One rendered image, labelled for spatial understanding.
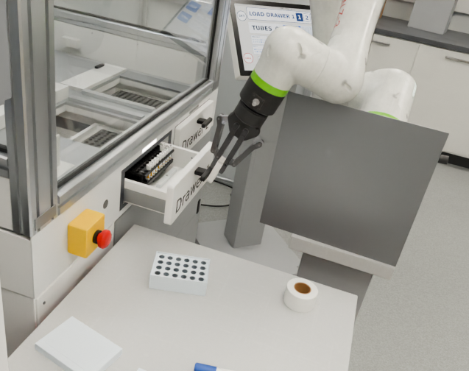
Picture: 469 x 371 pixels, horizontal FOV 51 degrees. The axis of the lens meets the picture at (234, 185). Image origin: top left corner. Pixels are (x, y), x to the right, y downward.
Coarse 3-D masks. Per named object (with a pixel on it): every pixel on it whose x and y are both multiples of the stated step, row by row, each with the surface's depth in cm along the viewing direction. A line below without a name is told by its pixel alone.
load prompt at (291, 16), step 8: (248, 8) 191; (256, 8) 193; (264, 8) 194; (248, 16) 191; (256, 16) 192; (264, 16) 194; (272, 16) 195; (280, 16) 197; (288, 16) 199; (296, 16) 200; (304, 16) 202
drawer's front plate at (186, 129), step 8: (208, 104) 163; (200, 112) 156; (208, 112) 164; (184, 120) 148; (192, 120) 150; (176, 128) 142; (184, 128) 145; (192, 128) 152; (208, 128) 170; (176, 136) 143; (184, 136) 147; (200, 136) 163; (176, 144) 145; (184, 144) 149; (192, 144) 157
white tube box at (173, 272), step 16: (160, 256) 112; (176, 256) 112; (192, 256) 113; (160, 272) 107; (176, 272) 108; (192, 272) 109; (208, 272) 109; (160, 288) 107; (176, 288) 107; (192, 288) 107
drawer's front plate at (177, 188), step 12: (204, 156) 130; (192, 168) 123; (204, 168) 134; (180, 180) 116; (192, 180) 126; (168, 192) 114; (180, 192) 119; (192, 192) 129; (168, 204) 115; (168, 216) 117
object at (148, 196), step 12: (168, 144) 139; (180, 156) 139; (192, 156) 138; (168, 168) 139; (180, 168) 141; (132, 180) 119; (156, 180) 132; (168, 180) 133; (132, 192) 119; (144, 192) 118; (156, 192) 117; (132, 204) 121; (144, 204) 120; (156, 204) 118
